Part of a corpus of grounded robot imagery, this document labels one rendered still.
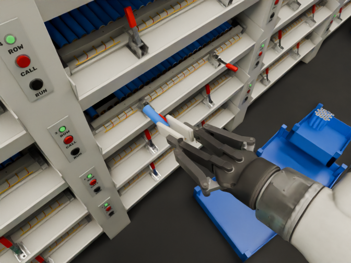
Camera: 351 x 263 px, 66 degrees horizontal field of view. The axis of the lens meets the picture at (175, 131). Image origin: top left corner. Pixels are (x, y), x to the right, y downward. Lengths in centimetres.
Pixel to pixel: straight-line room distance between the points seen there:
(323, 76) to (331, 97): 16
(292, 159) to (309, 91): 46
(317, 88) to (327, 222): 133
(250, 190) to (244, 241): 71
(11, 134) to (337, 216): 47
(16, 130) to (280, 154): 107
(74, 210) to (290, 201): 59
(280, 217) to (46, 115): 38
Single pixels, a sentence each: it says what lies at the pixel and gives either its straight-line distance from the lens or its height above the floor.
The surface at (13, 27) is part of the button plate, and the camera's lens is 40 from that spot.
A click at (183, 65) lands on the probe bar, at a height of 55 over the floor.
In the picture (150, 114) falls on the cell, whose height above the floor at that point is 63.
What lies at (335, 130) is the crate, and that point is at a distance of 149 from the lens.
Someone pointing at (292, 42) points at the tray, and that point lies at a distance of 134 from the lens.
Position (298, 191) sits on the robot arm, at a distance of 38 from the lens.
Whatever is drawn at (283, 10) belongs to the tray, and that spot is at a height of 52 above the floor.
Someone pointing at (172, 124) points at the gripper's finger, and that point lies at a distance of 53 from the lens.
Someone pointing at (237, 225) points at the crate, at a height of 0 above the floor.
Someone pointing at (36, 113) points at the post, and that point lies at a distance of 48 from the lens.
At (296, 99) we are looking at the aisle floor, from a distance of 155.
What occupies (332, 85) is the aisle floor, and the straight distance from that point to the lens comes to 171.
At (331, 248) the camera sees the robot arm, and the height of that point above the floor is 73.
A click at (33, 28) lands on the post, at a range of 41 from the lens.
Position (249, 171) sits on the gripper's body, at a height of 70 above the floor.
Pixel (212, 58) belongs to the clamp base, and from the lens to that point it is 82.
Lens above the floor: 105
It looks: 55 degrees down
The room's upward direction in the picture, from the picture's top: straight up
